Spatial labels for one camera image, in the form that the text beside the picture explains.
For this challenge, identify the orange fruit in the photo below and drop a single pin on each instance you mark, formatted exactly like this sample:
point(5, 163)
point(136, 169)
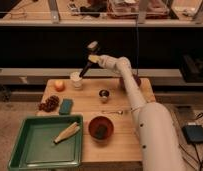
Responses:
point(59, 85)

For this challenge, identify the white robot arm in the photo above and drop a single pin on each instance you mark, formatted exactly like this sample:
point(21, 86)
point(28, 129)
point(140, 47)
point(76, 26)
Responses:
point(152, 120)

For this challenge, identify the bunch of dark grapes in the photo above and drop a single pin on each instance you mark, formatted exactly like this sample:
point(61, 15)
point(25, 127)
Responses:
point(50, 104)

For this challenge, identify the teal sponge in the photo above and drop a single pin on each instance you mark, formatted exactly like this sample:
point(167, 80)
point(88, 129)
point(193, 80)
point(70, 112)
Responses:
point(65, 107)

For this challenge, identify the black foot pedal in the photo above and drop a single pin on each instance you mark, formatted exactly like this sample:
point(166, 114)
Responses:
point(193, 134)

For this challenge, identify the red-brown bowl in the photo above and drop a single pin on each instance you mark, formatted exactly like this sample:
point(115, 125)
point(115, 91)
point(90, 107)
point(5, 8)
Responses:
point(101, 128)

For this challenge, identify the white paper cup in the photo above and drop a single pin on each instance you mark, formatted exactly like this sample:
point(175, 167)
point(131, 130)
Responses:
point(76, 80)

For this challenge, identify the corn cob toy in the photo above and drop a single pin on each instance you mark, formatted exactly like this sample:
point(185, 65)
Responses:
point(68, 132)

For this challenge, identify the small metal cup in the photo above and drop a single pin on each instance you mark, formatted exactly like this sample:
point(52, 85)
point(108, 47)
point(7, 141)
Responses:
point(104, 95)

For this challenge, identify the metal spoon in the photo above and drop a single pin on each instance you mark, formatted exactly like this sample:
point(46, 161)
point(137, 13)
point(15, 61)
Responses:
point(119, 112)

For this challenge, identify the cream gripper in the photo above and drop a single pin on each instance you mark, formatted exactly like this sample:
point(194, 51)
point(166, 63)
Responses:
point(95, 59)

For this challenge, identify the wooden cutting board table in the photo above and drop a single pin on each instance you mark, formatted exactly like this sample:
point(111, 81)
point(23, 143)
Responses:
point(123, 145)

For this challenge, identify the green plastic tray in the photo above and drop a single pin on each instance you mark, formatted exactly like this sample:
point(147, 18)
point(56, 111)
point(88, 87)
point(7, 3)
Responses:
point(35, 149)

